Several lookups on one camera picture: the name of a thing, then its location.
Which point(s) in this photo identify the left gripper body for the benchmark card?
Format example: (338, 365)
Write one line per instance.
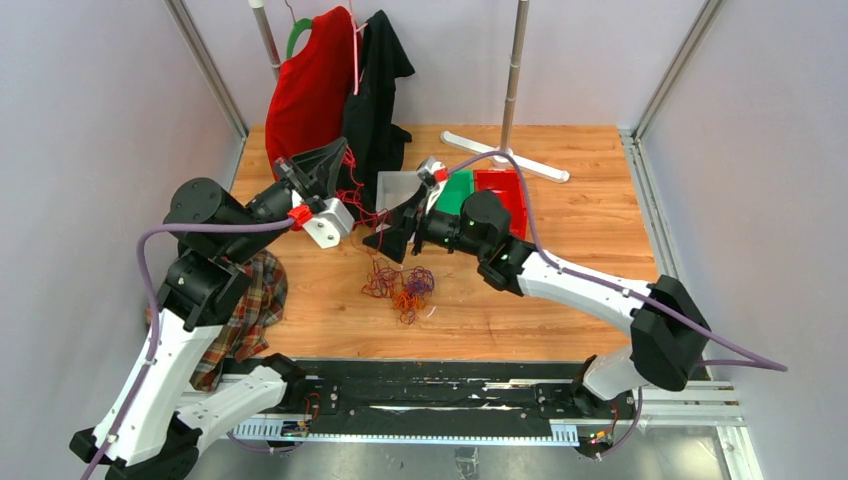
(295, 178)

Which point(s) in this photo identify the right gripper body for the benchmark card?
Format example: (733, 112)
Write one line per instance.
(438, 227)

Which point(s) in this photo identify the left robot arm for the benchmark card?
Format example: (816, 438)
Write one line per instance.
(147, 433)

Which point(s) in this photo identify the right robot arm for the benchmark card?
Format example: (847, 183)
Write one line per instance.
(665, 327)

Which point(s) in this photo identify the white plastic bin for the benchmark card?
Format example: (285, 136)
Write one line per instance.
(396, 187)

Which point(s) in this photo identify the green plastic bin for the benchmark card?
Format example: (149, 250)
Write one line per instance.
(458, 187)

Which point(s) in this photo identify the black shirt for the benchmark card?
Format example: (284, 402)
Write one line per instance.
(377, 144)

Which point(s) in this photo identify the red shirt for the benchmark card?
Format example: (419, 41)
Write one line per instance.
(306, 108)

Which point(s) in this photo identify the red plastic bin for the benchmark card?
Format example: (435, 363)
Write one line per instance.
(506, 185)

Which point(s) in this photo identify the white clothes rack stand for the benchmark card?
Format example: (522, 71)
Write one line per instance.
(507, 125)

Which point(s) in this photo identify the pink hanger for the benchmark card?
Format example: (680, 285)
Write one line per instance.
(357, 30)

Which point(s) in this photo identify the plaid shirt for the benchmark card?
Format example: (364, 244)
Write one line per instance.
(243, 336)

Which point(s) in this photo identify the green hanger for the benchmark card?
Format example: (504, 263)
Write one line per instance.
(299, 27)

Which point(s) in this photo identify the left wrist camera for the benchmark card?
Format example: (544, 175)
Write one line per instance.
(329, 222)

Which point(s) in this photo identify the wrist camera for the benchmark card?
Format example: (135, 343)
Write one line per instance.
(329, 222)
(433, 175)

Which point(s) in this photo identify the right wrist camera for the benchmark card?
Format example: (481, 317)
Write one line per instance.
(433, 175)

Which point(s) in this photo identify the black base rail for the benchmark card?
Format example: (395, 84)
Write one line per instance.
(432, 399)

